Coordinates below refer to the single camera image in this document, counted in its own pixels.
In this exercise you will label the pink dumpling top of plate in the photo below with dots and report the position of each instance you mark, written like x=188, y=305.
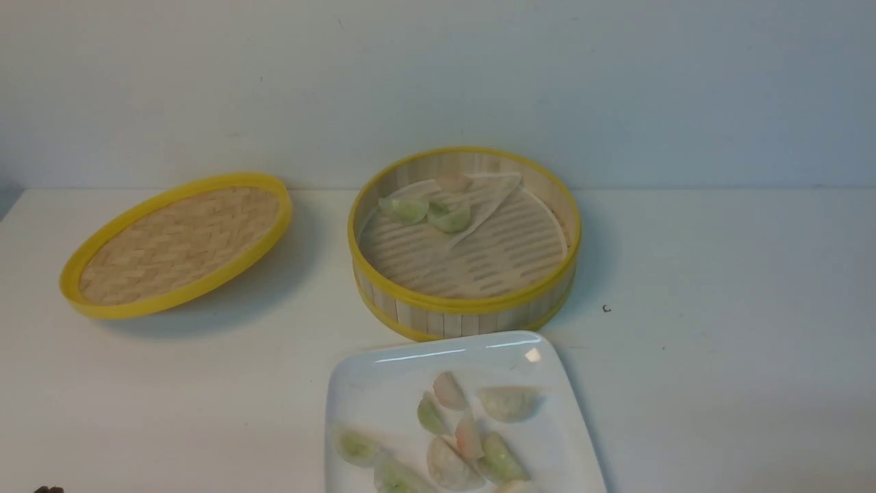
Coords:
x=449, y=393

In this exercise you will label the pink dumpling of plate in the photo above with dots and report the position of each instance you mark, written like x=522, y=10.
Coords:
x=468, y=441
x=449, y=393

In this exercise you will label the small green dumpling on plate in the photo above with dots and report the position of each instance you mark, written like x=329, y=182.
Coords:
x=429, y=415

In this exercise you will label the pale dumpling right of plate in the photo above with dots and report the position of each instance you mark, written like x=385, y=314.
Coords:
x=509, y=404

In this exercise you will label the white square plate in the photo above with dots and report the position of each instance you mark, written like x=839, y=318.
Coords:
x=377, y=393

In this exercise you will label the pink dumpling middle of plate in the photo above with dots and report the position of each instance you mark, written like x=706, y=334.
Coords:
x=468, y=441

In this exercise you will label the white dumpling centre of plate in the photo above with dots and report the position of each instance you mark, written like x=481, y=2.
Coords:
x=449, y=470

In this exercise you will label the yellow-rimmed bamboo steamer basket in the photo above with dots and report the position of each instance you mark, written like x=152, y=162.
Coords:
x=421, y=317

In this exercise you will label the white steamer liner paper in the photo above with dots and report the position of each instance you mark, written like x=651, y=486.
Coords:
x=513, y=241

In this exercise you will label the yellow-rimmed woven steamer lid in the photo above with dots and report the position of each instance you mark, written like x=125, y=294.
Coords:
x=177, y=246

